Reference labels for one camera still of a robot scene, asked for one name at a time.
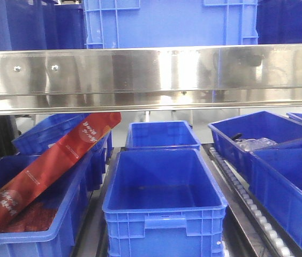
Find rear left blue bin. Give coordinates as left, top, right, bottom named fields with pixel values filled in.
left=12, top=114, right=112, bottom=191

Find lower middle blue bin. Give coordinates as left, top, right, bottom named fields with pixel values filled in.
left=102, top=149, right=228, bottom=256

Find large light blue bin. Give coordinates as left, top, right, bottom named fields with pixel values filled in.
left=83, top=1, right=258, bottom=49

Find lower right blue bin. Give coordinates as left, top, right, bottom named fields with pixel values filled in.
left=248, top=133, right=302, bottom=257

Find dark blue bin upper left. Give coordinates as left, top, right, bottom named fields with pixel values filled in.
left=0, top=1, right=85, bottom=51

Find left grey roller track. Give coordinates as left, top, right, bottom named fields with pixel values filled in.
left=72, top=147, right=124, bottom=256

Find clear plastic items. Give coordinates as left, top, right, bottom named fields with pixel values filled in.
left=235, top=138, right=277, bottom=152

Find stainless steel shelf rail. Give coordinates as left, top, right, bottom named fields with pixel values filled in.
left=0, top=44, right=302, bottom=115

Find lower left blue bin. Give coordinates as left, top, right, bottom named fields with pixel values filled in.
left=0, top=157, right=92, bottom=256

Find rear right blue bin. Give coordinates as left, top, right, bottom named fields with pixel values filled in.
left=208, top=111, right=302, bottom=183

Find right white roller track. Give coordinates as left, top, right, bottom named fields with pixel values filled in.
left=200, top=143, right=302, bottom=256

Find rear middle blue bin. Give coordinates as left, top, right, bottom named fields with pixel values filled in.
left=125, top=120, right=201, bottom=150

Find red printed cardboard box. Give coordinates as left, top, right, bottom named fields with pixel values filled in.
left=0, top=112, right=122, bottom=231

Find dark blue bin upper right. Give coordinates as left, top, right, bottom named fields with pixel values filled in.
left=256, top=1, right=302, bottom=44

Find dark blue bin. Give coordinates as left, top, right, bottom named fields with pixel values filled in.
left=0, top=1, right=85, bottom=51
left=256, top=1, right=302, bottom=44

